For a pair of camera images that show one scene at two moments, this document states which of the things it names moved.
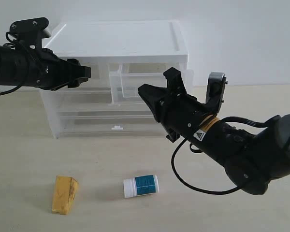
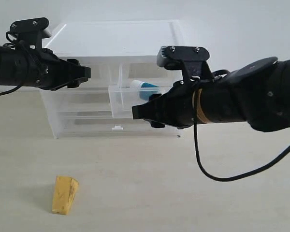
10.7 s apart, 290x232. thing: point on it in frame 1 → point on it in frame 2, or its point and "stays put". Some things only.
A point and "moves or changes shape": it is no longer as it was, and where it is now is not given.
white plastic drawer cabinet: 123,55 stays put
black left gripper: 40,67 stays put
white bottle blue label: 140,185 moves or changes shape
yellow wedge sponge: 65,190 stays put
